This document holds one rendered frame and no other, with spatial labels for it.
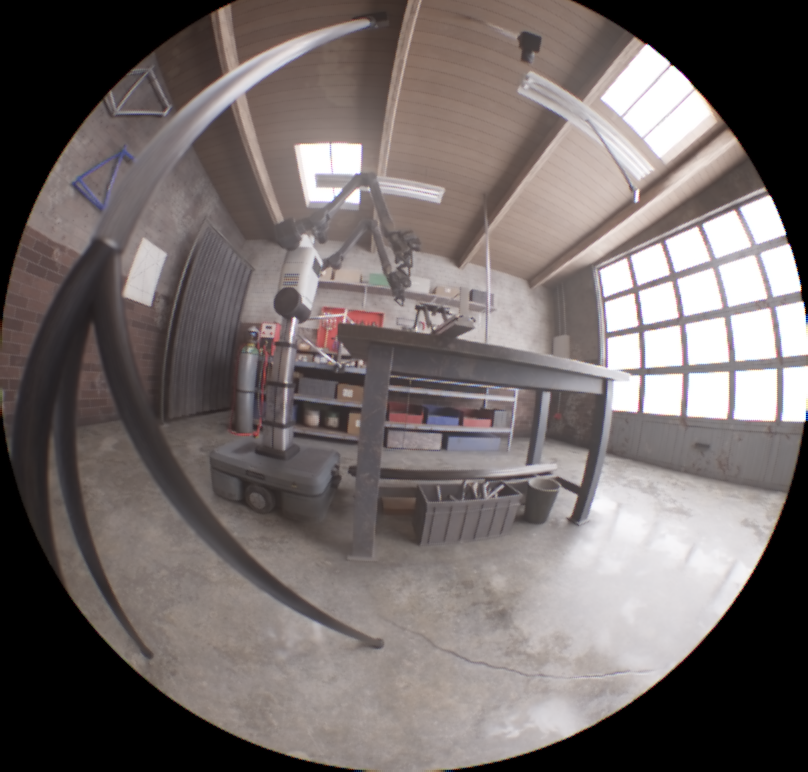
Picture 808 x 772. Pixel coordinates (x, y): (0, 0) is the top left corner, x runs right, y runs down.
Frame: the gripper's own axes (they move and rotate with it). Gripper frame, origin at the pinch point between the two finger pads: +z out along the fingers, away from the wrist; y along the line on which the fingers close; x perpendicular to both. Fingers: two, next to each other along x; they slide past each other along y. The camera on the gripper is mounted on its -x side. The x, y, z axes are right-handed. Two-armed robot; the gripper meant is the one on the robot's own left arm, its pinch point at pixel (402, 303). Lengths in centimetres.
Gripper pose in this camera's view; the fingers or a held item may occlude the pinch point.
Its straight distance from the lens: 149.6
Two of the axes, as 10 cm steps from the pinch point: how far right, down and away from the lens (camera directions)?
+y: -0.7, 0.6, 10.0
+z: 4.0, 9.2, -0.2
